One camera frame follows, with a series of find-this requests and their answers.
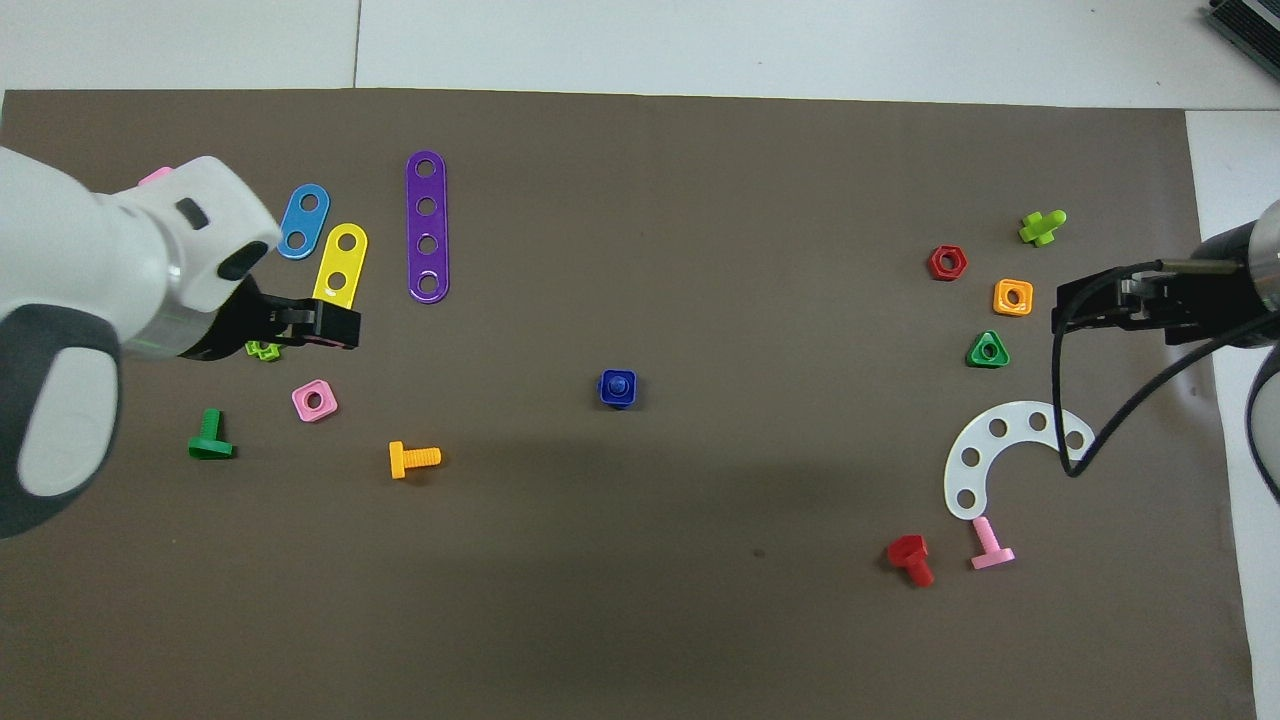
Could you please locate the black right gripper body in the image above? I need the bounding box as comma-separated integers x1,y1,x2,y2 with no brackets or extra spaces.
1115,225,1264,349

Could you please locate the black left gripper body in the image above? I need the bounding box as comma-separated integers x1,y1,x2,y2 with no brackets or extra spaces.
190,278,323,363

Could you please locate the yellow three-hole strip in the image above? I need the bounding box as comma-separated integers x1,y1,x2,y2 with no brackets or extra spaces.
312,222,369,309

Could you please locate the pink square nut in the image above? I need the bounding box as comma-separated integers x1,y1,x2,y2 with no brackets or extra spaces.
291,379,339,423

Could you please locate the lime green plastic bolt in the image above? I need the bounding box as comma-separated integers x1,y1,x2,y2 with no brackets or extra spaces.
1018,209,1068,247

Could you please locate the blue two-hole strip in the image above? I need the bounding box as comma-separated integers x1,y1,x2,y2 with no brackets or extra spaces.
277,183,332,261

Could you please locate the purple four-hole strip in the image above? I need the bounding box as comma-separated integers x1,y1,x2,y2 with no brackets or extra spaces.
405,150,451,304

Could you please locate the orange plastic bolt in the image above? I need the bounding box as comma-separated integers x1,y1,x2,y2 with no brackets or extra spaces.
388,441,442,480

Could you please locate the white curved perforated strip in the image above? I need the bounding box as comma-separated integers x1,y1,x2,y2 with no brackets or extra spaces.
943,401,1098,522

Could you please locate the dark grey electronics box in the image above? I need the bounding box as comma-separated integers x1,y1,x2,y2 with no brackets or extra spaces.
1205,0,1280,69

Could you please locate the red plastic bolt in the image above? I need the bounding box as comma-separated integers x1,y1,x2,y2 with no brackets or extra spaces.
886,534,936,588

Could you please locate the brown table mat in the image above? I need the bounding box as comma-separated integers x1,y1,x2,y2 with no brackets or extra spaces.
0,88,1259,720

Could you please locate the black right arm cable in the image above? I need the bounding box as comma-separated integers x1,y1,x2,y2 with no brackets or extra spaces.
1050,258,1280,479

